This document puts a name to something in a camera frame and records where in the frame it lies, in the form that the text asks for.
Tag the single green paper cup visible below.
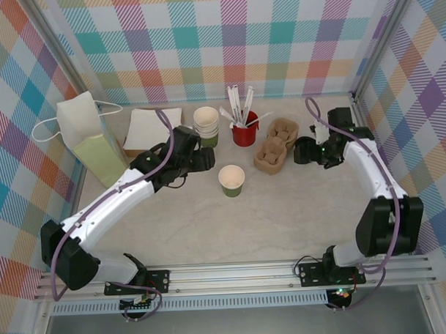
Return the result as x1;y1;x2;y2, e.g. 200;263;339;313
217;164;246;198

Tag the green paper carry bag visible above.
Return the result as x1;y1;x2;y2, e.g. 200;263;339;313
29;88;131;192

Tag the stack of black cup lids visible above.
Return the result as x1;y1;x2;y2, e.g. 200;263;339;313
293;136;321;166

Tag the stack of green paper cups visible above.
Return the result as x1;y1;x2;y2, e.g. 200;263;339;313
192;105;222;149

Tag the small red metal bucket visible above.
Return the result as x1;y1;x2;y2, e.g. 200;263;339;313
230;109;262;148

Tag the stack of white napkins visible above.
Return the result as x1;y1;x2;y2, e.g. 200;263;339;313
122;106;185;152

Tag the small control circuit board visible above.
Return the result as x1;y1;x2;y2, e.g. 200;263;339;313
119;293;155;313
327;286;353;311

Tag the aluminium frame rail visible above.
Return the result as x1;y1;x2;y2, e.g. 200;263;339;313
351;91;373;134

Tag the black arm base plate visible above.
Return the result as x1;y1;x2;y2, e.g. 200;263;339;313
297;260;368;288
103;270;172;297

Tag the aluminium frame post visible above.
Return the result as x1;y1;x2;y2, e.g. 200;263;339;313
26;0;102;111
347;0;425;100

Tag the white slotted cable duct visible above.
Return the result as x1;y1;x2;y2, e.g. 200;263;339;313
51;294;330;316

